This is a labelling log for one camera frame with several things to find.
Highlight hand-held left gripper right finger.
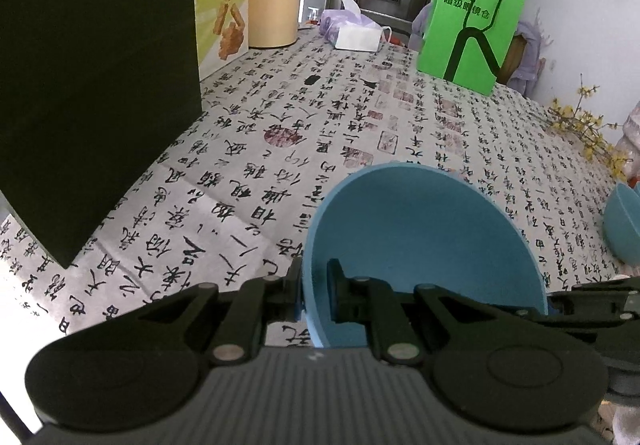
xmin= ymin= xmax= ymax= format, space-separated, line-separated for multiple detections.
xmin=326 ymin=258 xmax=488 ymax=366

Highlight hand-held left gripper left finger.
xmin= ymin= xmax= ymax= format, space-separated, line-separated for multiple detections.
xmin=137 ymin=255 xmax=306 ymax=366

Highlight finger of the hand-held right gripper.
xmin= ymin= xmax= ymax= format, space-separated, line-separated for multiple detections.
xmin=572 ymin=274 xmax=640 ymax=299
xmin=547 ymin=292 xmax=640 ymax=361

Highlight blue bowl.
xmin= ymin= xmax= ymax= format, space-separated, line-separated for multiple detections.
xmin=302 ymin=164 xmax=549 ymax=349
xmin=602 ymin=182 xmax=640 ymax=264

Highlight mottled pink vase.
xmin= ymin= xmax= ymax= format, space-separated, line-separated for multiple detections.
xmin=617 ymin=100 xmax=640 ymax=161

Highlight calligraphy print tablecloth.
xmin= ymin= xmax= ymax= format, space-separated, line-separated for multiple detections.
xmin=0 ymin=22 xmax=640 ymax=432

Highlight yellow flower branch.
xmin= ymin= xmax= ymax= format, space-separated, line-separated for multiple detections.
xmin=547 ymin=72 xmax=636 ymax=176

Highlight chair with purple jacket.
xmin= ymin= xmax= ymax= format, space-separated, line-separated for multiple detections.
xmin=407 ymin=2 xmax=546 ymax=96

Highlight wooden chair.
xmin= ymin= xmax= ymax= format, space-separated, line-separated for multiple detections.
xmin=500 ymin=35 xmax=529 ymax=86

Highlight tissue pack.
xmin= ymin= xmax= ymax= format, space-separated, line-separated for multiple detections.
xmin=320 ymin=0 xmax=384 ymax=51

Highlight green paper bag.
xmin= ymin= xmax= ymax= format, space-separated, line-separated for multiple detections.
xmin=416 ymin=0 xmax=530 ymax=97

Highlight black paper bag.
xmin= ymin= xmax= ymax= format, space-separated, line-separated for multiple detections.
xmin=0 ymin=0 xmax=207 ymax=270

